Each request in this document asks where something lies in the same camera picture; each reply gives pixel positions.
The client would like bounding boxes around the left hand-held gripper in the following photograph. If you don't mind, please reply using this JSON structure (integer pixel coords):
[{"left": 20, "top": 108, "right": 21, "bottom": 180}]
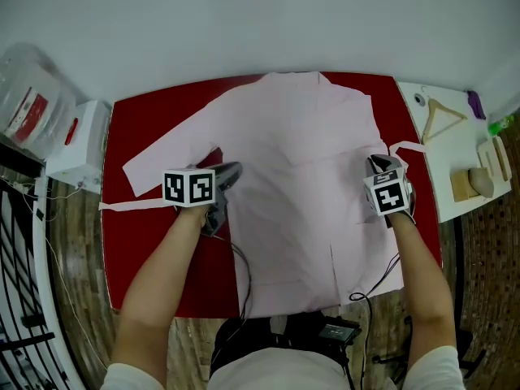
[{"left": 162, "top": 161, "right": 244, "bottom": 237}]

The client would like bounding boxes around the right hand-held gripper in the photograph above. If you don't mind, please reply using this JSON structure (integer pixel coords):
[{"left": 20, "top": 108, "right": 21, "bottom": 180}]
[{"left": 362, "top": 154, "right": 418, "bottom": 223}]

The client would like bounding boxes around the pink robe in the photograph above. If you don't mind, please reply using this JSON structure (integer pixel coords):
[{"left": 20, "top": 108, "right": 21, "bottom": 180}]
[{"left": 122, "top": 71, "right": 404, "bottom": 319}]

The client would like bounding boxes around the person's right forearm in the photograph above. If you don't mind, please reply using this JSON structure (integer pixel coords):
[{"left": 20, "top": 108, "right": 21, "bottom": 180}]
[{"left": 385, "top": 211, "right": 458, "bottom": 365}]

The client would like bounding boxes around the person's left forearm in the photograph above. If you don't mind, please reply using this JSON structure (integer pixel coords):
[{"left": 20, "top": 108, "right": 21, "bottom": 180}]
[{"left": 110, "top": 205, "right": 212, "bottom": 381}]

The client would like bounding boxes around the light wooden box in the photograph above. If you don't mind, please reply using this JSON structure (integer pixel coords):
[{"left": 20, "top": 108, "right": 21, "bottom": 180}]
[{"left": 449, "top": 167, "right": 483, "bottom": 203}]

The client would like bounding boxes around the white side table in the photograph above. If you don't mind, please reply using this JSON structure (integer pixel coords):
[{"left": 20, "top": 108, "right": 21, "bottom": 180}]
[{"left": 396, "top": 80, "right": 513, "bottom": 223}]

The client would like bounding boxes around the red tablecloth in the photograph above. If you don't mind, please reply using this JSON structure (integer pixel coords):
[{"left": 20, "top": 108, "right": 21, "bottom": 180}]
[{"left": 99, "top": 71, "right": 444, "bottom": 320}]

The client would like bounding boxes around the wooden clothes hanger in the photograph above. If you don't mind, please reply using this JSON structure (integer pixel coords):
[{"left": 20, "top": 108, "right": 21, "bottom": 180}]
[{"left": 420, "top": 85, "right": 468, "bottom": 145}]

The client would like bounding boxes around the purple cloth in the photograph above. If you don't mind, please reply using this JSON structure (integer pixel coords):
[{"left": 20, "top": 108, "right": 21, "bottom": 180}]
[{"left": 466, "top": 89, "right": 488, "bottom": 120}]

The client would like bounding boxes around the green plastic bottle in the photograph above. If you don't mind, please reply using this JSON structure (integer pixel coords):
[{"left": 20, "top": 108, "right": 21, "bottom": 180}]
[{"left": 487, "top": 113, "right": 517, "bottom": 137}]

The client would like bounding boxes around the black device with screen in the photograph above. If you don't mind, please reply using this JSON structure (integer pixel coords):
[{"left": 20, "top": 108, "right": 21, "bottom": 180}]
[{"left": 316, "top": 314, "right": 362, "bottom": 345}]

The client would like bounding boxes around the clear water jug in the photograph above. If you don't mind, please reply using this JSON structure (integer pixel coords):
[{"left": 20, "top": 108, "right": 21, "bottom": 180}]
[{"left": 0, "top": 41, "right": 77, "bottom": 160}]

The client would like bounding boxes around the person's white shirt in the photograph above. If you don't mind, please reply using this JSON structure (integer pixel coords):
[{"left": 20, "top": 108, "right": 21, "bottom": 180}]
[{"left": 101, "top": 345, "right": 464, "bottom": 390}]

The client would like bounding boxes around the black metal railing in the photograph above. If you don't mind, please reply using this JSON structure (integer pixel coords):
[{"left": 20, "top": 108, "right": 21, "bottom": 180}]
[{"left": 0, "top": 136, "right": 90, "bottom": 390}]

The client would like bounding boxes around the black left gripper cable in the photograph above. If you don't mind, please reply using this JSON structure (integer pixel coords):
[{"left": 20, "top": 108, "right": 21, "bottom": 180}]
[{"left": 210, "top": 233, "right": 255, "bottom": 320}]

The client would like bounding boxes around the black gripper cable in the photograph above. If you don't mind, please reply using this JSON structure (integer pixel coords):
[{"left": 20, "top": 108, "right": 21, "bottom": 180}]
[
  {"left": 349, "top": 253, "right": 403, "bottom": 390},
  {"left": 210, "top": 233, "right": 255, "bottom": 320}
]

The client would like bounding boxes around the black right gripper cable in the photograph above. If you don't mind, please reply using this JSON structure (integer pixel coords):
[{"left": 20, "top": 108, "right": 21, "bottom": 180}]
[{"left": 349, "top": 253, "right": 403, "bottom": 390}]

